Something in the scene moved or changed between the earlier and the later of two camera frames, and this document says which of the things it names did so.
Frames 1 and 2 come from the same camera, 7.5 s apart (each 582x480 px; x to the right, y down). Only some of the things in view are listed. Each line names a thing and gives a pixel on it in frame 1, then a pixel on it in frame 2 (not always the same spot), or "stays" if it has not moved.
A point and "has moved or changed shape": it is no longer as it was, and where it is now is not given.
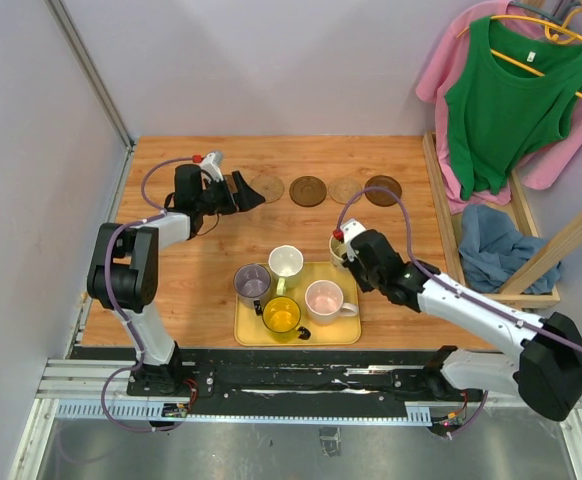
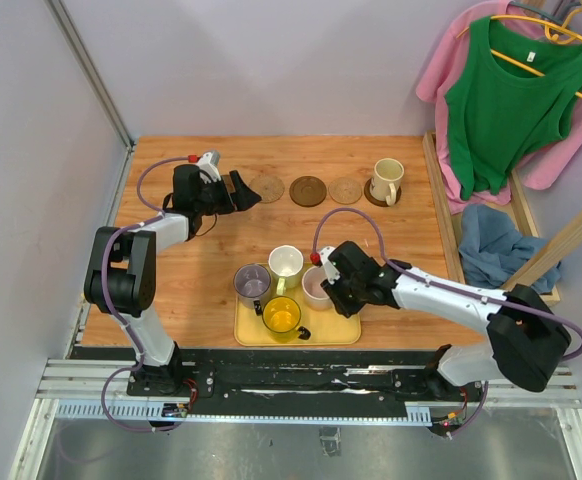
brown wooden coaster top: (308, 191) stays
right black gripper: (352, 265) -> (342, 306)
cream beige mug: (336, 250) has moved or changed shape
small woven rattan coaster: (343, 190) stays
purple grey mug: (251, 283) stays
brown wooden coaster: (381, 197) stays
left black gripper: (246, 198) stays
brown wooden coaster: (230, 183) stays
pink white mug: (324, 302) has moved or changed shape
